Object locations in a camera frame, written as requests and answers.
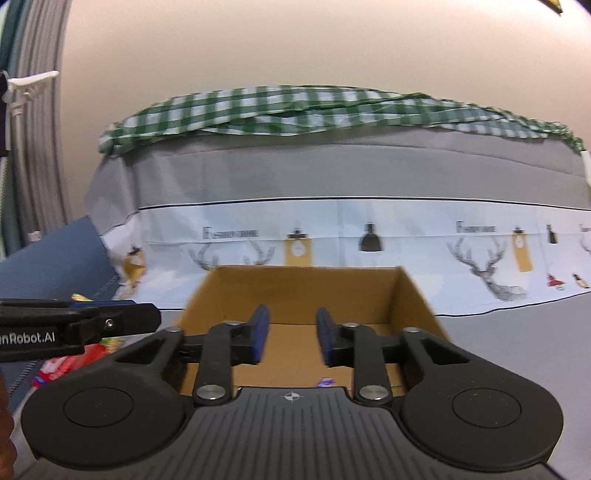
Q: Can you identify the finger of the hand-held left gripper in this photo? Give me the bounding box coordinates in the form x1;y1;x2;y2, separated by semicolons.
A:
62;301;162;348
0;298;101;320

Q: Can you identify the grey curtain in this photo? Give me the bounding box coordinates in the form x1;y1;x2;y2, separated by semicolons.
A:
0;0;71;256

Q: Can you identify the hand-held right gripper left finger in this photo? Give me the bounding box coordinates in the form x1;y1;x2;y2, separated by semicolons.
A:
110;304;271;408

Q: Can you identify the blue fabric sofa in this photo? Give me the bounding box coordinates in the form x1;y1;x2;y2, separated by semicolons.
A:
0;215;122;411

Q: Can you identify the grey white deer print cloth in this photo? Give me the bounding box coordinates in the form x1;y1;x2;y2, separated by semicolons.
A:
84;124;591;480

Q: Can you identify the brown cardboard box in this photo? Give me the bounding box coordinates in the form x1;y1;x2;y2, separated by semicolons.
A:
173;265;451;398

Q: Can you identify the white plastic rack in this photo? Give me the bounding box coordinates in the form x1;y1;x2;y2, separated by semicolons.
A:
6;71;61;117

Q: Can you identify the red snack packet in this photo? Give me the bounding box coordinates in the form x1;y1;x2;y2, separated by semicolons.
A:
33;343;110;387

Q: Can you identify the green checkered cloth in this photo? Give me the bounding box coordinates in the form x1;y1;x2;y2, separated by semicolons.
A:
98;85;587;158

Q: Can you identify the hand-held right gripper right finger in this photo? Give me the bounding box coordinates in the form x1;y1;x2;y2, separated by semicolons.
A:
316;307;472;408

